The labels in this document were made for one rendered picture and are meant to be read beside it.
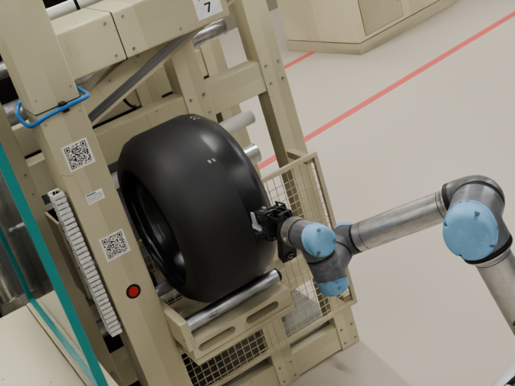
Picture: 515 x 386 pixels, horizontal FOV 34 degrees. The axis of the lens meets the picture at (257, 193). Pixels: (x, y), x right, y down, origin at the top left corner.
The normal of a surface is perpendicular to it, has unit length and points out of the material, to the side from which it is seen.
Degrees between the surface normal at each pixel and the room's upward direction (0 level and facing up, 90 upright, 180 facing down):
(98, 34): 90
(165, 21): 90
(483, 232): 83
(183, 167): 41
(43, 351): 0
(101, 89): 90
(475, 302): 0
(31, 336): 0
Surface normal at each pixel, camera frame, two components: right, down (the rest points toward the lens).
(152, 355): 0.50, 0.24
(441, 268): -0.27, -0.87
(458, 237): -0.42, 0.37
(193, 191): 0.25, -0.29
